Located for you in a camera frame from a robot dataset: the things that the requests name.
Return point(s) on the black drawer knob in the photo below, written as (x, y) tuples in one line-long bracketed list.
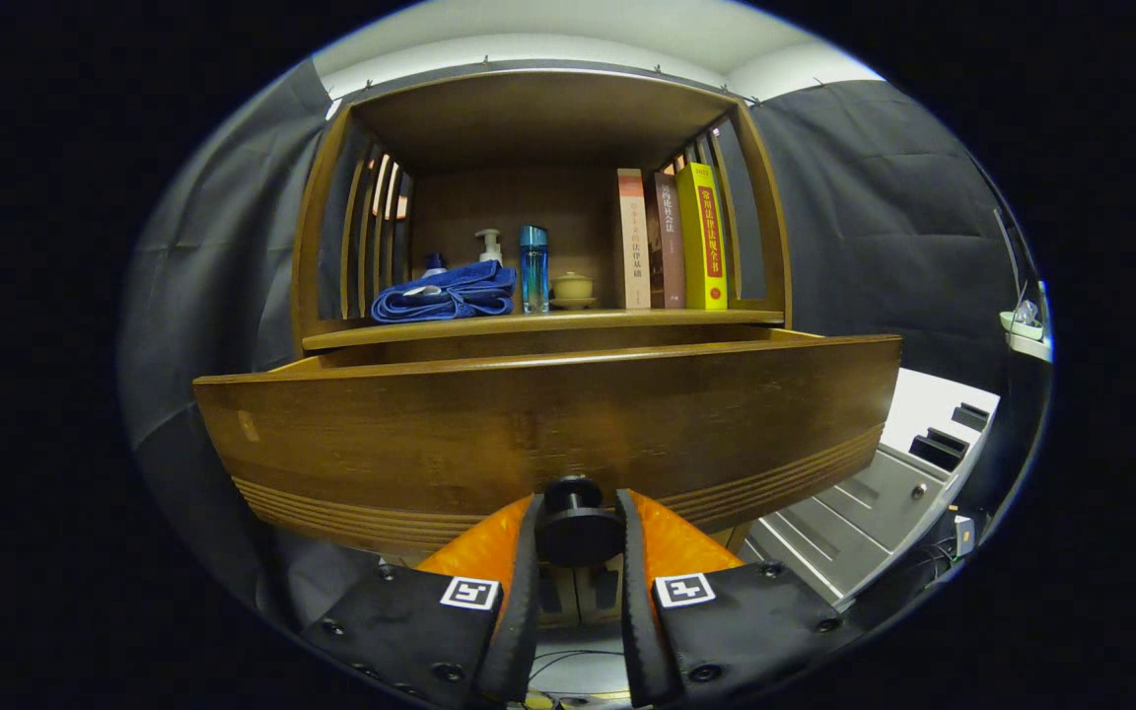
[(578, 528)]

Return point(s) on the white pump bottle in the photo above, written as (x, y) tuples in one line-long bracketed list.
[(489, 247)]

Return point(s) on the tall blue glass bottle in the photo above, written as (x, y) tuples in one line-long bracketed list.
[(533, 271)]

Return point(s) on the white ledge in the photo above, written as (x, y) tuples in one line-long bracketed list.
[(1031, 347)]

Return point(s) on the white grey drawer unit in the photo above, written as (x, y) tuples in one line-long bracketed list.
[(864, 503)]

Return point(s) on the wooden cabinet door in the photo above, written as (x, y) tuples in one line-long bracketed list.
[(566, 617), (593, 615)]

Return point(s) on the wooden cabinet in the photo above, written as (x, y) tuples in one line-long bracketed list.
[(548, 118)]

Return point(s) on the small white adapter box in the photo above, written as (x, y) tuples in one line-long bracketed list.
[(963, 535)]

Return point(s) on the brown book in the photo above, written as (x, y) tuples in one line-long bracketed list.
[(669, 247)]

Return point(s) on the wooden drawer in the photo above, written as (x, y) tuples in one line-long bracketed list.
[(548, 424)]

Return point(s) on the yellow book red label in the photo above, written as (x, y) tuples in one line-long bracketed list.
[(704, 242)]

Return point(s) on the small white bottle blue cap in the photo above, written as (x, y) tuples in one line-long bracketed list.
[(435, 264)]

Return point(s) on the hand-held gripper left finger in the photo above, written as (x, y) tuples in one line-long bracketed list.
[(519, 592)]

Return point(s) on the beige book orange band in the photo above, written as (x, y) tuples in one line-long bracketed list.
[(632, 242)]

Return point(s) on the beige lidded tea cup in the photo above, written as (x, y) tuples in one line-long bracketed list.
[(573, 288)]

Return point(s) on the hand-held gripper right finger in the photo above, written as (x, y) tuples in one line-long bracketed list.
[(635, 592)]

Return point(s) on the wooden countertop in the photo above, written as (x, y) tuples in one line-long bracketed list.
[(568, 323)]

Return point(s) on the blue folded towel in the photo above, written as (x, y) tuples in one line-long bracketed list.
[(450, 296)]

